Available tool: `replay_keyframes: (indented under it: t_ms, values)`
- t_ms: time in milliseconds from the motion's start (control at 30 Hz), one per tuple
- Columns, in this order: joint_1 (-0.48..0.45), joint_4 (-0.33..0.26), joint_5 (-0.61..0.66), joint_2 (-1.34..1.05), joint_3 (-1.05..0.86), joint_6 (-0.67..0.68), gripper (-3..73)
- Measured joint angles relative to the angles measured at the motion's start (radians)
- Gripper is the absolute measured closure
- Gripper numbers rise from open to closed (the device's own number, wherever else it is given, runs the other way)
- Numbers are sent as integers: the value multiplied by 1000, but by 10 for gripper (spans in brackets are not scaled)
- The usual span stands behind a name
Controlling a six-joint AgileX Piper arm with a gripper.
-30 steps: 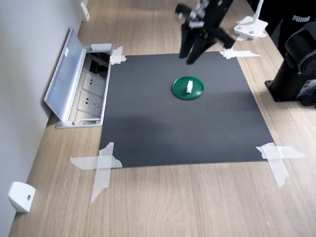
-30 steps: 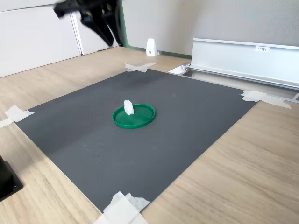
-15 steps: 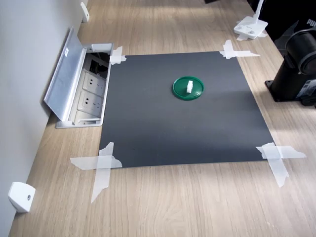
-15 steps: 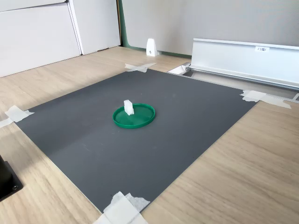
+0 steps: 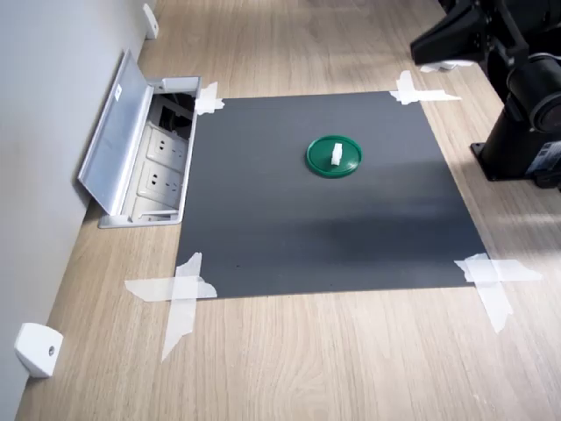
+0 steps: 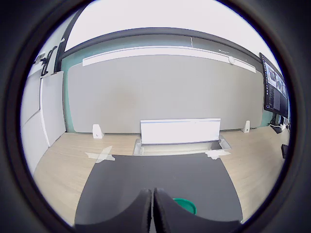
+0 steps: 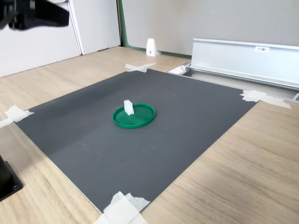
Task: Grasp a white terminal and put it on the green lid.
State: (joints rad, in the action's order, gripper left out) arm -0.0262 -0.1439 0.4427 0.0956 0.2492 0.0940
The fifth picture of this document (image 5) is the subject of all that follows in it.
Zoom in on round green lid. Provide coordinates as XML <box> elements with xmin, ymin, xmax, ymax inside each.
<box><xmin>305</xmin><ymin>134</ymin><xmax>364</xmax><ymax>180</ymax></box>

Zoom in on white tape strip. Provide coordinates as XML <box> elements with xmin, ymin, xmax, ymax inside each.
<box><xmin>464</xmin><ymin>253</ymin><xmax>514</xmax><ymax>334</ymax></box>
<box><xmin>396</xmin><ymin>69</ymin><xmax>415</xmax><ymax>106</ymax></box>
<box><xmin>195</xmin><ymin>96</ymin><xmax>225</xmax><ymax>114</ymax></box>
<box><xmin>161</xmin><ymin>252</ymin><xmax>203</xmax><ymax>363</ymax></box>
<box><xmin>454</xmin><ymin>258</ymin><xmax>543</xmax><ymax>284</ymax></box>
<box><xmin>199</xmin><ymin>81</ymin><xmax>219</xmax><ymax>116</ymax></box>
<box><xmin>389</xmin><ymin>89</ymin><xmax>463</xmax><ymax>104</ymax></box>
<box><xmin>124</xmin><ymin>275</ymin><xmax>218</xmax><ymax>303</ymax></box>

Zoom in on dark grey mat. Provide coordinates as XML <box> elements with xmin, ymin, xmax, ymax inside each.
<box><xmin>175</xmin><ymin>90</ymin><xmax>488</xmax><ymax>300</ymax></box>

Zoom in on grey desk partition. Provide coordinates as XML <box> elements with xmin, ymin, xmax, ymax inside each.
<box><xmin>0</xmin><ymin>0</ymin><xmax>157</xmax><ymax>421</ymax></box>

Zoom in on white partition bracket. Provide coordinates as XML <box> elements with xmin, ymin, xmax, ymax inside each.
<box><xmin>142</xmin><ymin>3</ymin><xmax>160</xmax><ymax>40</ymax></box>
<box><xmin>13</xmin><ymin>322</ymin><xmax>63</xmax><ymax>379</ymax></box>

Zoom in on silver socket cable duct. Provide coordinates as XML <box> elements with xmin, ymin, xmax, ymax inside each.
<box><xmin>77</xmin><ymin>48</ymin><xmax>202</xmax><ymax>229</ymax></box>

